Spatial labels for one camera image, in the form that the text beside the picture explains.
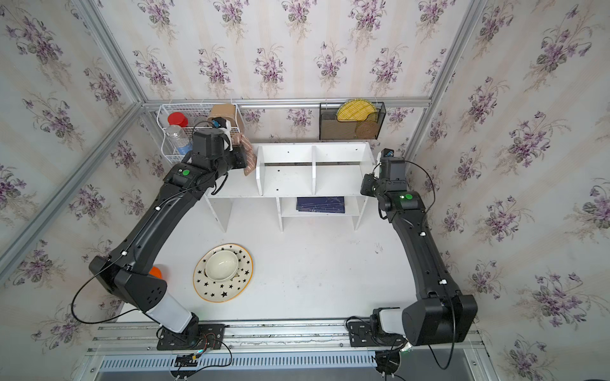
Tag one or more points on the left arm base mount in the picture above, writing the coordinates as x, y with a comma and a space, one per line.
204, 337

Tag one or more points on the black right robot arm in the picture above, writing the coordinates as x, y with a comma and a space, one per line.
441, 314

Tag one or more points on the orange round object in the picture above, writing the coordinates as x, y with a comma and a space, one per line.
156, 272

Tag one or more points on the white wire basket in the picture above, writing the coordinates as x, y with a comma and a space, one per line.
196, 112

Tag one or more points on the white ceramic bowl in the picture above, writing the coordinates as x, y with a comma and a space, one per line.
221, 265

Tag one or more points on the brown striped cloth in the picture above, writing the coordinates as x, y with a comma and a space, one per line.
242, 140

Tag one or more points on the round brown coaster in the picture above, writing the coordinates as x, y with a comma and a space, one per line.
367, 130

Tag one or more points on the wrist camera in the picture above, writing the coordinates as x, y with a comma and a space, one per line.
386, 154
226, 127

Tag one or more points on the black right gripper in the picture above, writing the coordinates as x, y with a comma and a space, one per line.
366, 187

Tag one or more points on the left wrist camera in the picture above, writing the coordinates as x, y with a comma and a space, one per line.
226, 127

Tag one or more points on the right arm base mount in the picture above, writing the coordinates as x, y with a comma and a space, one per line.
367, 332

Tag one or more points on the clear plastic bottle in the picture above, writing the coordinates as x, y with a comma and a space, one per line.
180, 139

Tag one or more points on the yellow woven mat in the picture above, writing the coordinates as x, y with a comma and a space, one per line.
355, 110

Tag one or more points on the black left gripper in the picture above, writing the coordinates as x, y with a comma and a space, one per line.
240, 151

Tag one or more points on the aluminium mounting rail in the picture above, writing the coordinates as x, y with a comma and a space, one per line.
245, 335

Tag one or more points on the brown cardboard box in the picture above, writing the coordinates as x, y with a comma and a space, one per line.
230, 112

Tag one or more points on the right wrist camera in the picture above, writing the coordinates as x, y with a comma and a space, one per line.
386, 154

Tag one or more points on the black mesh basket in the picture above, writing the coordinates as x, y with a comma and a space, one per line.
330, 129

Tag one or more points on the white wooden bookshelf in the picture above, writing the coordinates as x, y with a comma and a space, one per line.
285, 172

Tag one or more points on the dark blue book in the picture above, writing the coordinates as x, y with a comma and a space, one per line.
323, 205

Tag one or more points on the star patterned plate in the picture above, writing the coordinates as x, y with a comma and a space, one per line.
221, 292

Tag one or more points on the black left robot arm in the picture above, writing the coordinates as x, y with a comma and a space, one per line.
126, 272

